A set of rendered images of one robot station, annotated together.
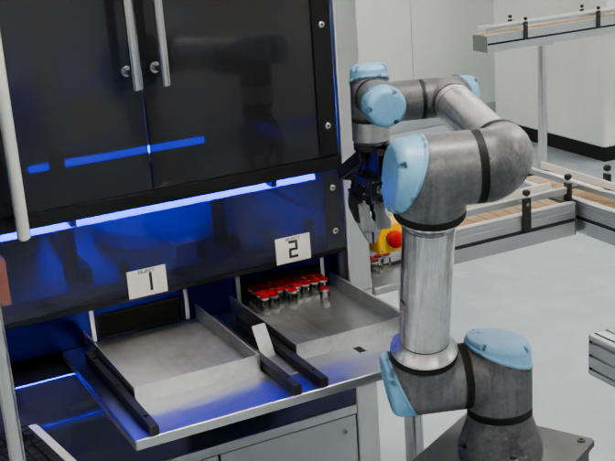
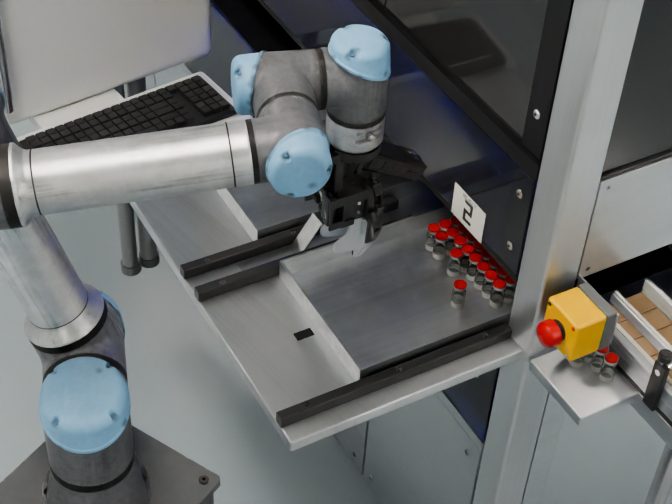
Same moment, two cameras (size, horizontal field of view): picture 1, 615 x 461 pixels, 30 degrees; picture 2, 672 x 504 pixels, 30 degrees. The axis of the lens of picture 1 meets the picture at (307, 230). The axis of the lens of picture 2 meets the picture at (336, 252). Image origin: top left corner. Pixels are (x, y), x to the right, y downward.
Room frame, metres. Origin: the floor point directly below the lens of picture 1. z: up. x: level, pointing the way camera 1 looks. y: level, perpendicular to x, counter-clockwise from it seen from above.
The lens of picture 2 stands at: (2.06, -1.42, 2.28)
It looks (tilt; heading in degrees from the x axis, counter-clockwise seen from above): 43 degrees down; 84
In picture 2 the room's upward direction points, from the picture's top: 4 degrees clockwise
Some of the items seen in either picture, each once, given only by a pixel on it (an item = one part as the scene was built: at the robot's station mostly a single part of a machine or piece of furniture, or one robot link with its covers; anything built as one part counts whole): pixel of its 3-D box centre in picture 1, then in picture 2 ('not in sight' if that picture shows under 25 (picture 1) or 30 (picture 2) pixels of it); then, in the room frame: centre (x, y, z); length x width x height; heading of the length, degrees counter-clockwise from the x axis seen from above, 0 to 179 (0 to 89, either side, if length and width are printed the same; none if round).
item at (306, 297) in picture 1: (292, 294); (470, 262); (2.42, 0.04, 0.90); 0.18 x 0.02 x 0.05; 116
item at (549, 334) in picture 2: (394, 239); (552, 332); (2.50, -0.20, 0.99); 0.04 x 0.04 x 0.04; 26
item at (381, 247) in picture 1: (384, 234); (577, 322); (2.54, -0.18, 0.99); 0.08 x 0.07 x 0.07; 26
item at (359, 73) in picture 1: (370, 92); (356, 75); (2.20, -0.14, 1.40); 0.09 x 0.08 x 0.11; 7
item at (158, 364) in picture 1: (168, 349); (311, 165); (2.18, 0.30, 0.90); 0.34 x 0.26 x 0.04; 26
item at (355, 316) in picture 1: (315, 312); (412, 287); (2.32, 0.00, 0.90); 0.34 x 0.26 x 0.04; 26
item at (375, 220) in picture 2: not in sight; (368, 214); (2.22, -0.15, 1.18); 0.05 x 0.02 x 0.09; 116
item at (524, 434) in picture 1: (500, 428); (94, 474); (1.85, -0.32, 0.84); 0.15 x 0.15 x 0.10
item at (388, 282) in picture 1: (383, 278); (590, 376); (2.58, -0.17, 0.87); 0.14 x 0.13 x 0.02; 26
